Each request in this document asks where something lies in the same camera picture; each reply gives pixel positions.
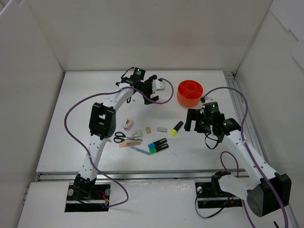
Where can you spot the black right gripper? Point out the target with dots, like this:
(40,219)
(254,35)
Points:
(194,115)

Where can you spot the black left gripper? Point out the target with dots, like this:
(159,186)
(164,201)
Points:
(147,88)

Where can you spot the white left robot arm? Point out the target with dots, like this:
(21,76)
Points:
(102,124)

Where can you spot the black handled scissors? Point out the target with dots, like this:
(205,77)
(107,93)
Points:
(120,137)

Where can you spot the tan eraser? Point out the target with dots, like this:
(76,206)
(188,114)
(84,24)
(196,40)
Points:
(148,130)

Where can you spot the aluminium rail frame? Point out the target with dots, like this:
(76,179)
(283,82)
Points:
(160,186)

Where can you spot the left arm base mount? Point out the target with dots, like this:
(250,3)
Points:
(96,200)

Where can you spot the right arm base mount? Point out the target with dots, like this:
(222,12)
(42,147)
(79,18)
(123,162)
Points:
(208,198)

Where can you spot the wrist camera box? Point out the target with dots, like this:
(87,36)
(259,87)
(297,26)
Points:
(158,85)
(205,99)

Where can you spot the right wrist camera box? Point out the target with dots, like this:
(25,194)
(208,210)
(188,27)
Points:
(205,99)

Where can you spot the orange slim highlighter pen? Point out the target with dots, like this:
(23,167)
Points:
(128,144)

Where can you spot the pink white mini stapler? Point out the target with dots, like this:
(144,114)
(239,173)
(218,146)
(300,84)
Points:
(127,124)

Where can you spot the yellow slim highlighter pen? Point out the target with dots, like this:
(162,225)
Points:
(131,141)

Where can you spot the blue slim highlighter pen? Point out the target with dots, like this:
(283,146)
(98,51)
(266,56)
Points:
(140,150)

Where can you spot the orange round divided container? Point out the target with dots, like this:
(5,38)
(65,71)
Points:
(189,93)

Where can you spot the white staples box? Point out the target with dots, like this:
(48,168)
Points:
(138,133)

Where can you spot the yellow capped black highlighter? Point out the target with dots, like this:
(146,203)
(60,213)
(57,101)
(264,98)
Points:
(176,128)

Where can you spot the grey white eraser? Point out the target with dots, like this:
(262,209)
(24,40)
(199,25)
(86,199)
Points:
(162,129)

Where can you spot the blue capped black highlighter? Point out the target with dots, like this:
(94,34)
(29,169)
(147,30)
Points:
(157,143)

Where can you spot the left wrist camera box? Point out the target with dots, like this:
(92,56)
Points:
(158,85)

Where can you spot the green capped black highlighter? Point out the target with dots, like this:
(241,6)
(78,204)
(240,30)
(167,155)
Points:
(159,148)

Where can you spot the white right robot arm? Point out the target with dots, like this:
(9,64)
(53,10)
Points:
(268,190)

